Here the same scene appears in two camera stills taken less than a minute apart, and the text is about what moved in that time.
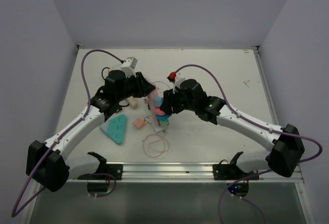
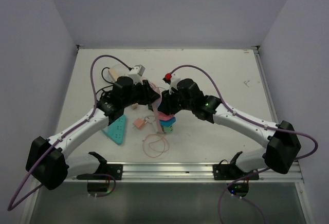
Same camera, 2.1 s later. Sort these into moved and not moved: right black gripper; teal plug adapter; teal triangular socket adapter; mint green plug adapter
Moved: mint green plug adapter; teal plug adapter
Not moved: right black gripper; teal triangular socket adapter
